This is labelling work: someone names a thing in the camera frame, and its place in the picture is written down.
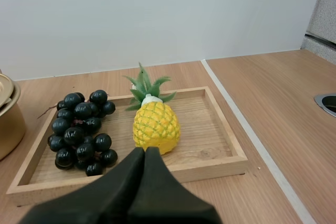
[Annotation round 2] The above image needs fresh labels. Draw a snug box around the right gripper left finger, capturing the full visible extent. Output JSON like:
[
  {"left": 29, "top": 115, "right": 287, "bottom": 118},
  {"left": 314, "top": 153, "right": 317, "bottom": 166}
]
[{"left": 17, "top": 147, "right": 145, "bottom": 224}]

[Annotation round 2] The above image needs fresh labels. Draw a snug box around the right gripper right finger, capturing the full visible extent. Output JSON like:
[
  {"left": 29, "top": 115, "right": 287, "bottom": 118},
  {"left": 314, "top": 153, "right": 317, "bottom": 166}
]
[{"left": 126, "top": 146, "right": 222, "bottom": 224}]

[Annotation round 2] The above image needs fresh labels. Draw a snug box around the yellow toy pineapple green crown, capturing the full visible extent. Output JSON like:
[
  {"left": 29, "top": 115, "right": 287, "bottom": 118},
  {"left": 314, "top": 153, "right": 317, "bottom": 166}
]
[{"left": 122, "top": 61, "right": 181, "bottom": 156}]

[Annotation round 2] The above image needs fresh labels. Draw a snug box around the bunch of dark toy grapes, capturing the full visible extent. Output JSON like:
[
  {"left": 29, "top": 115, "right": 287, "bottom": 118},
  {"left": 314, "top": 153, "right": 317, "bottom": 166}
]
[{"left": 36, "top": 89, "right": 119, "bottom": 177}]

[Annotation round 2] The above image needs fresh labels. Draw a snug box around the shallow wooden tray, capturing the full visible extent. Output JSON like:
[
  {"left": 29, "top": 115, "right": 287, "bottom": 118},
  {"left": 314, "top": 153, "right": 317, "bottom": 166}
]
[{"left": 5, "top": 86, "right": 248, "bottom": 207}]

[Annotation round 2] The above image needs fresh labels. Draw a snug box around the gold lid with black knob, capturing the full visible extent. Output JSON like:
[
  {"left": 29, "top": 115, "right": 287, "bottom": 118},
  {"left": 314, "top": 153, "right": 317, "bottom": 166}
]
[{"left": 0, "top": 69, "right": 15, "bottom": 110}]

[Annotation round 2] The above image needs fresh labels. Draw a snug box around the gold pot with two handles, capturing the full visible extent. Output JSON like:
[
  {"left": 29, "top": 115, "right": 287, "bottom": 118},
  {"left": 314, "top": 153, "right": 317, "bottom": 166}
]
[{"left": 0, "top": 80, "right": 27, "bottom": 161}]

